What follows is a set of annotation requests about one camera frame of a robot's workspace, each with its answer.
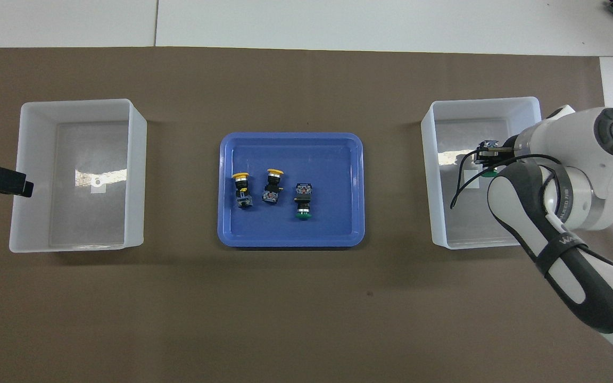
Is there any green push button switch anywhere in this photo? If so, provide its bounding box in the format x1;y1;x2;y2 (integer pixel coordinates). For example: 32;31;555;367
478;139;500;178
294;184;313;221

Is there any yellow push button switch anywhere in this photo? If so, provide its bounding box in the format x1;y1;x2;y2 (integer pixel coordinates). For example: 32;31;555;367
261;169;285;205
231;172;254;210

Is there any white translucent plastic box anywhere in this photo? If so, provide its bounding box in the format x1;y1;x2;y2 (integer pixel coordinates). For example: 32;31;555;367
420;96;559;250
9;98;147;254

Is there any blue plastic tray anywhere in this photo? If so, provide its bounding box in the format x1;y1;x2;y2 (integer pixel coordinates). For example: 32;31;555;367
217;132;366;248

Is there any brown paper table mat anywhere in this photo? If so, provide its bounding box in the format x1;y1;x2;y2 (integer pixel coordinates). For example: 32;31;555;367
0;47;613;383

